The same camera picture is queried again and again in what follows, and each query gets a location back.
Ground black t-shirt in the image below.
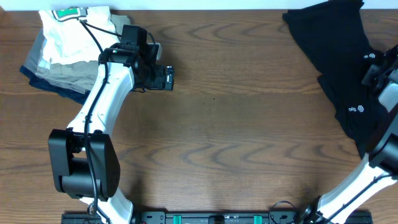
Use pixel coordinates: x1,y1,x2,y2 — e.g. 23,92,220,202
282,1,387,157

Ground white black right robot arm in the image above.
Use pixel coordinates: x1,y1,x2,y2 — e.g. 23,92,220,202
294,46,397,223

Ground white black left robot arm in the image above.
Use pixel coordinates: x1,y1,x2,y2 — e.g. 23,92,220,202
48,42,174,223

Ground beige folded garment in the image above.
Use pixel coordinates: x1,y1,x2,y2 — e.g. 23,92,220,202
23,14,131,93

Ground navy folded garment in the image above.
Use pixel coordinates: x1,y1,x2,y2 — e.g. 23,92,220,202
19,65,90,105

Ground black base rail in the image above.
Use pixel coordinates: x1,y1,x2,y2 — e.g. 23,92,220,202
61,210,373,224

